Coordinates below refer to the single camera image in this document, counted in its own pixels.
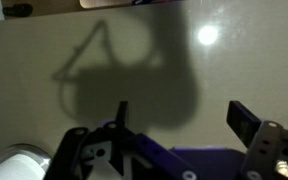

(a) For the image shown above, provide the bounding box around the metal paper towel holder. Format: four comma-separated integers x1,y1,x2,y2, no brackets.
0,143,53,173

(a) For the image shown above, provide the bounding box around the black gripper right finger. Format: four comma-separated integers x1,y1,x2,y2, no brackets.
226,100,288,180

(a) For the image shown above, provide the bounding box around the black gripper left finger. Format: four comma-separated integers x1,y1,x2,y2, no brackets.
47,100,198,180

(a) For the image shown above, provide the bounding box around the white paper towel roll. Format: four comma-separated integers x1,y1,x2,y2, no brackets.
0,152,48,180

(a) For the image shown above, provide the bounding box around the small black object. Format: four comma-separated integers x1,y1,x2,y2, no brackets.
2,3,34,18

